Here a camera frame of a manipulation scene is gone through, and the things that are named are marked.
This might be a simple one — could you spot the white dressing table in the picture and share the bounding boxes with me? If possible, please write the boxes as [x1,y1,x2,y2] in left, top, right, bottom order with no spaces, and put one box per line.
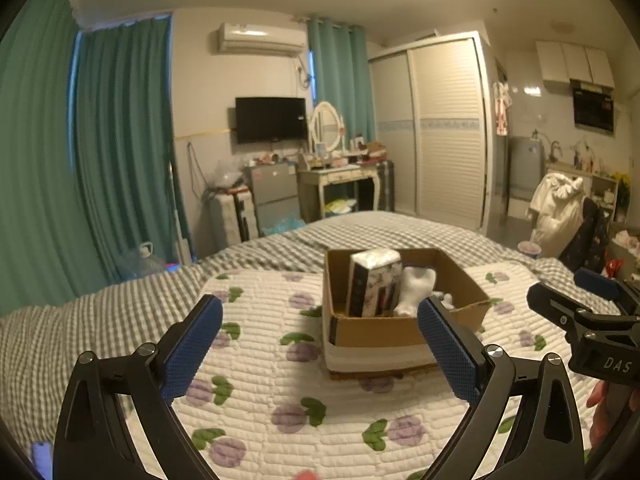
[297,165,381,221]

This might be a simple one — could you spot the white air conditioner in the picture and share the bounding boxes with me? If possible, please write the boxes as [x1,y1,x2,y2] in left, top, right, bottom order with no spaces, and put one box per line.
[216,22,306,56]

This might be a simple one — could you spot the clear water jug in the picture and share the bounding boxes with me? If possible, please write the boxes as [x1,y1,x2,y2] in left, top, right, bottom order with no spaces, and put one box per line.
[122,241,168,278]

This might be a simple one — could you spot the wide teal curtain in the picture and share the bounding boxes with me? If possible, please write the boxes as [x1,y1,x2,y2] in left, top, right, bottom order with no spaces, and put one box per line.
[0,0,121,318]

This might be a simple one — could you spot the clear plastic bag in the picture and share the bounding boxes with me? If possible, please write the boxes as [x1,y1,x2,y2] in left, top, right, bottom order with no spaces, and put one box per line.
[210,160,244,191]

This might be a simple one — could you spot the white wall cabinets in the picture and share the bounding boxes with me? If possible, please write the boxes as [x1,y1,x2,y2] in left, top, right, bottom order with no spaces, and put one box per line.
[535,40,616,90]

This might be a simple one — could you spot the blue phone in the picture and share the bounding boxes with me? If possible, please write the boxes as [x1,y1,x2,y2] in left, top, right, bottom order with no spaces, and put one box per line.
[31,441,53,480]

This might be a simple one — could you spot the narrow teal curtain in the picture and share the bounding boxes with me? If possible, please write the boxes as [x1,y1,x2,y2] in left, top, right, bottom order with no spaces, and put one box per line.
[306,17,377,153]

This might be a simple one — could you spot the yellow bag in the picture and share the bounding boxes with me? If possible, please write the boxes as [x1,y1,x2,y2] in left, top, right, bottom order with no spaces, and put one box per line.
[322,199,358,217]

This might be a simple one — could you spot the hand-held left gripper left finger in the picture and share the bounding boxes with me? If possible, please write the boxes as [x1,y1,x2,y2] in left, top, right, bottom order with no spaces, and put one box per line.
[52,294,224,480]

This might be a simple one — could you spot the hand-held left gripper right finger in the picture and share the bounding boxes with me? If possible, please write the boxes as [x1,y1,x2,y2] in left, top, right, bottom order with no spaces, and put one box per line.
[417,296,586,480]

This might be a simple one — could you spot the chair with dark floral cloth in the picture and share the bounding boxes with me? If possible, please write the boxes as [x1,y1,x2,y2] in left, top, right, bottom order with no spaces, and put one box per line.
[557,197,613,276]

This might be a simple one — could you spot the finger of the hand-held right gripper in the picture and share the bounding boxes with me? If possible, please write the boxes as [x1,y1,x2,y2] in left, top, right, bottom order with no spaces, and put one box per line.
[574,267,640,311]
[526,282,601,342]

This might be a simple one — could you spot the black television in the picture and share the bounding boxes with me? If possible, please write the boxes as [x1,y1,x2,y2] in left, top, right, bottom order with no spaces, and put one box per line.
[235,97,308,145]

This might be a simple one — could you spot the white slatted wardrobe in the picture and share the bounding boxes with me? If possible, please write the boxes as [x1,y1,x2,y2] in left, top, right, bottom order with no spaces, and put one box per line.
[368,32,496,233]

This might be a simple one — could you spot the floral quilted mat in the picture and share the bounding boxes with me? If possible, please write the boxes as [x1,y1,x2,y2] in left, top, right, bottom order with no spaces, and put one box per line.
[120,260,601,480]

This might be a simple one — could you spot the kitchen counter shelf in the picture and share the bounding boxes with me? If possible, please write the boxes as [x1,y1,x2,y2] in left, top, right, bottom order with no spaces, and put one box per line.
[545,160,631,223]

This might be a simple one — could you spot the hanging pink towel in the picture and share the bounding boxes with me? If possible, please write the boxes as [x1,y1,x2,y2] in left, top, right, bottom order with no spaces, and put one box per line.
[492,80,513,137]

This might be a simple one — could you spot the white sock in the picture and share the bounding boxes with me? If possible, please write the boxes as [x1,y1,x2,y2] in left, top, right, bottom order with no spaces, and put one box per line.
[395,266,438,317]

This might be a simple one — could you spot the blue plastic bag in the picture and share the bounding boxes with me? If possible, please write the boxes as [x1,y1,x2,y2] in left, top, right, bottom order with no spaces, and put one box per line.
[262,215,306,236]

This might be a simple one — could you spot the white suitcase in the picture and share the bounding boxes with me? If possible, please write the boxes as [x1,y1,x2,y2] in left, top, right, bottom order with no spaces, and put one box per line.
[210,190,258,248]

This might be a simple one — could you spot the black range hood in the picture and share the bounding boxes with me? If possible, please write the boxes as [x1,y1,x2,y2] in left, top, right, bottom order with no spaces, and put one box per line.
[570,79,616,134]

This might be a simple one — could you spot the silver mini fridge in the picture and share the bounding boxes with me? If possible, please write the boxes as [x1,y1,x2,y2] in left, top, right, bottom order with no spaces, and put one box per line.
[243,162,300,236]

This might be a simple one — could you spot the black and white tissue pack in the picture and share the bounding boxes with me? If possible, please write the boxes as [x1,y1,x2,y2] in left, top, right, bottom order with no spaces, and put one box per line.
[346,249,403,318]

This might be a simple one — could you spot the oval vanity mirror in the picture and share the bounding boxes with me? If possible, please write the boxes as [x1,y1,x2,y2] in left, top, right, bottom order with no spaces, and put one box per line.
[308,101,346,156]

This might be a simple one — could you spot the person's right hand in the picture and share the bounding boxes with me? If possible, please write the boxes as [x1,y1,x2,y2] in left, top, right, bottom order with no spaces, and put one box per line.
[586,379,632,453]

